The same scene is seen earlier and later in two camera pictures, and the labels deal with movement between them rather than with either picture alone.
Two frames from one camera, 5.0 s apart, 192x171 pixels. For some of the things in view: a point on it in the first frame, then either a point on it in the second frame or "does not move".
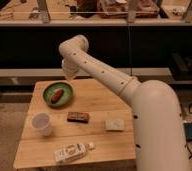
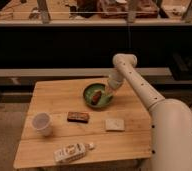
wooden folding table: [75, 121] does not move
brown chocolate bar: [80, 117] does not move
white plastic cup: [42, 124] does not move
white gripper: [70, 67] -> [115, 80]
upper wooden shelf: [95, 12] does not move
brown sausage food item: [55, 98] -> [96, 97]
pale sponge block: [115, 124] does not move
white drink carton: [72, 152] does not move
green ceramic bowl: [58, 94] -> [96, 96]
